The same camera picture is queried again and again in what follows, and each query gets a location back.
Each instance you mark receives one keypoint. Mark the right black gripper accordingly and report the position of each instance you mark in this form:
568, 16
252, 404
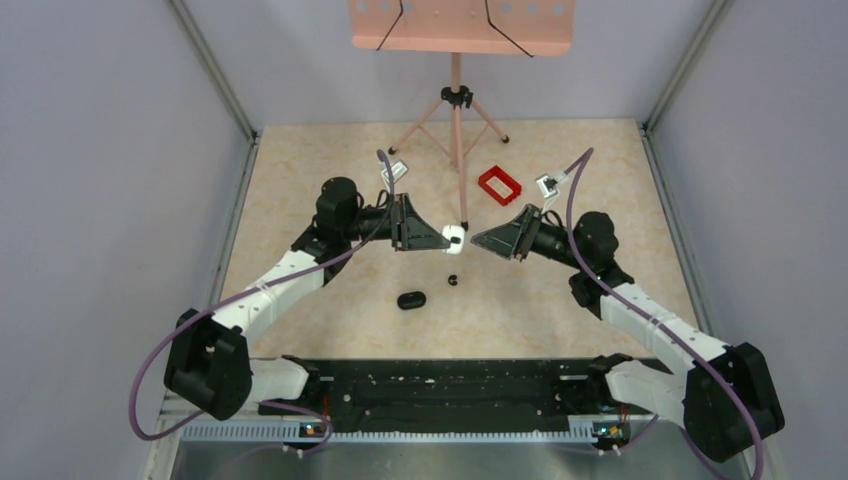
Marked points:
513, 238

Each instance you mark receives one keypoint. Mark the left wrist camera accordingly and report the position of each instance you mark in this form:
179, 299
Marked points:
394, 174

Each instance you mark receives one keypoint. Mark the black oval case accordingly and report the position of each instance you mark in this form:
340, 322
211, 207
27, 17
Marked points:
411, 300

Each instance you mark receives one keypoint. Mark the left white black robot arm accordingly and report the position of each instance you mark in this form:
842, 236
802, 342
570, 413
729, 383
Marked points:
209, 361

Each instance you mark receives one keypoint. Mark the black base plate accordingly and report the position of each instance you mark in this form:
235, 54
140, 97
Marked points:
475, 396

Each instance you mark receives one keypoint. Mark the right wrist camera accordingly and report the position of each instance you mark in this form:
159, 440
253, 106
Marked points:
549, 186

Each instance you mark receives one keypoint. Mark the red plastic tray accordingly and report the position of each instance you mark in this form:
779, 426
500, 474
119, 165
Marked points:
499, 185

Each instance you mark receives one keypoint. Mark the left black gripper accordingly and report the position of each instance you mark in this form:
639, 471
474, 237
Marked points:
412, 232

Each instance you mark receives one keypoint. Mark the pink music stand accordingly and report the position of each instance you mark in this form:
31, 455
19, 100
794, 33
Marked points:
458, 28

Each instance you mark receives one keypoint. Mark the white earbud charging case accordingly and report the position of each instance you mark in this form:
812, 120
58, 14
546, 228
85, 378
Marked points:
455, 235

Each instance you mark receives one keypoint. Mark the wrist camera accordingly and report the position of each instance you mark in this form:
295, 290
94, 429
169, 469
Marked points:
549, 186
394, 174

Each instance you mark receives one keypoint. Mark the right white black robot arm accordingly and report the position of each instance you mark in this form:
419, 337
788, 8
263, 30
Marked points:
721, 395

